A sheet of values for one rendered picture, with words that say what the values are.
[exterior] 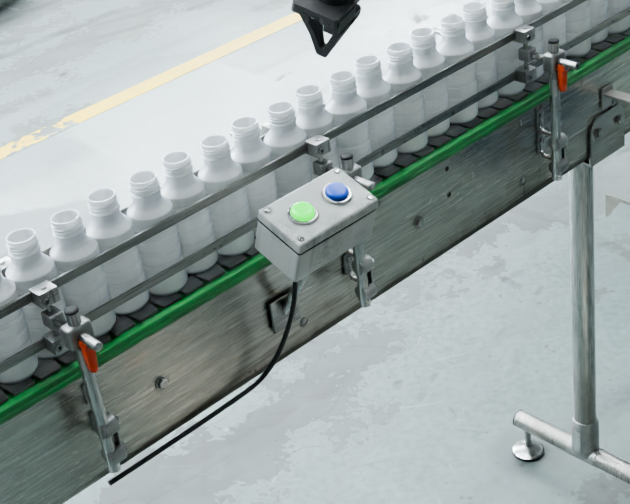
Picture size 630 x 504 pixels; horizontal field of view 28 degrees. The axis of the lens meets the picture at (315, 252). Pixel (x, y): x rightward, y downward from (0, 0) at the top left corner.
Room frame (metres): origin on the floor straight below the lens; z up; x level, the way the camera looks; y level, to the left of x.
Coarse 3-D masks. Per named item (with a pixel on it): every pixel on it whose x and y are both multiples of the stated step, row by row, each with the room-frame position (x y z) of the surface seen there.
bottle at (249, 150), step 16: (240, 128) 1.52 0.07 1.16; (256, 128) 1.53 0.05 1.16; (240, 144) 1.52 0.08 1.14; (256, 144) 1.53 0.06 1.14; (240, 160) 1.52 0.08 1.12; (256, 160) 1.51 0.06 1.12; (272, 160) 1.54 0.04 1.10; (272, 176) 1.53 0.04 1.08; (256, 192) 1.51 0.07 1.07; (272, 192) 1.52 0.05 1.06; (256, 208) 1.51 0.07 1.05
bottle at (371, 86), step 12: (360, 60) 1.70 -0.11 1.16; (372, 60) 1.70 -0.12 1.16; (360, 72) 1.68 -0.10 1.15; (372, 72) 1.67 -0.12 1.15; (360, 84) 1.68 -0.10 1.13; (372, 84) 1.67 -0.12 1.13; (384, 84) 1.68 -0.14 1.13; (360, 96) 1.67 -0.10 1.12; (372, 96) 1.66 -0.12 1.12; (384, 96) 1.67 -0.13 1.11; (372, 120) 1.66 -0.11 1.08; (384, 120) 1.66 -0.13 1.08; (372, 132) 1.66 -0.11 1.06; (384, 132) 1.66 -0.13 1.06; (372, 144) 1.66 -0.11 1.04; (384, 144) 1.66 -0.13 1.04; (384, 156) 1.66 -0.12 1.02; (396, 156) 1.68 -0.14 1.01
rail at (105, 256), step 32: (576, 0) 1.93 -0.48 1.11; (512, 32) 1.83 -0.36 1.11; (480, 96) 1.78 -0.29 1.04; (416, 128) 1.69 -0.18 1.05; (288, 160) 1.53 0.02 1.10; (224, 192) 1.46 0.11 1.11; (160, 224) 1.39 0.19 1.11; (256, 224) 1.48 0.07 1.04; (96, 256) 1.33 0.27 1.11; (192, 256) 1.41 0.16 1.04; (32, 352) 1.26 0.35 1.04
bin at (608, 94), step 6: (606, 90) 1.95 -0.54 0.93; (612, 90) 1.95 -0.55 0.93; (606, 96) 1.94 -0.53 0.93; (612, 96) 1.93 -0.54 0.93; (618, 96) 1.93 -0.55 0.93; (624, 96) 1.92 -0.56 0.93; (606, 102) 1.95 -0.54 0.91; (606, 198) 1.95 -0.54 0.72; (612, 198) 1.94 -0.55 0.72; (618, 198) 1.93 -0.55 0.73; (606, 204) 1.95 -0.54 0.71; (612, 204) 1.94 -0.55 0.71; (606, 210) 1.95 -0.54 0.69; (612, 210) 1.94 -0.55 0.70
